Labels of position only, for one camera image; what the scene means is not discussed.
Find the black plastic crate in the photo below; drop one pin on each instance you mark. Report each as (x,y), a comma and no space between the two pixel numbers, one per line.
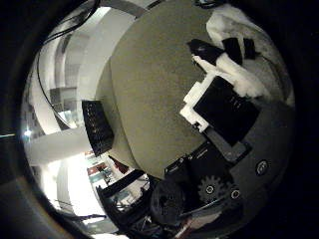
(98,127)

